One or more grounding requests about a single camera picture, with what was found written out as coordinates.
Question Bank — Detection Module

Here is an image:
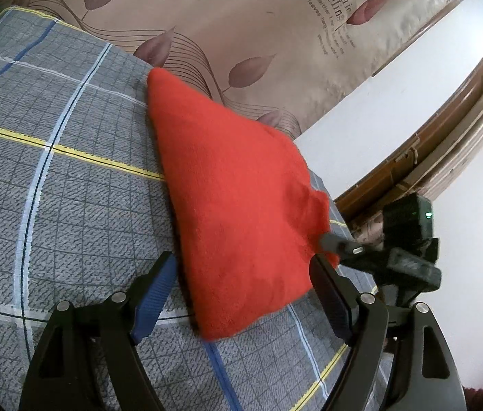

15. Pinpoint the red knitted garment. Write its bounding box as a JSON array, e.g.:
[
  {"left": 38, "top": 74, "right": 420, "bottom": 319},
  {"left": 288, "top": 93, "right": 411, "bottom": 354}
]
[{"left": 147, "top": 68, "right": 330, "bottom": 340}]

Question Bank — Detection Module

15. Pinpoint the grey plaid bed sheet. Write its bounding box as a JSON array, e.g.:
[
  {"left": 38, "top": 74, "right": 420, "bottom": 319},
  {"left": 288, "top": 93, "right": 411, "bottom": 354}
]
[{"left": 0, "top": 8, "right": 348, "bottom": 410}]

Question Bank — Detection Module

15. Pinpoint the beige leaf pattern curtain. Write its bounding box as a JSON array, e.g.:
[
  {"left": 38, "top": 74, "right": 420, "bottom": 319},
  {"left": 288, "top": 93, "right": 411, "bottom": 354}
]
[{"left": 0, "top": 0, "right": 461, "bottom": 136}]

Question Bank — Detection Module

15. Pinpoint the brown wooden door frame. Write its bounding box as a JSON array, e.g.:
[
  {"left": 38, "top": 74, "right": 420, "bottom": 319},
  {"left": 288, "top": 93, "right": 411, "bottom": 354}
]
[{"left": 335, "top": 58, "right": 483, "bottom": 242}]

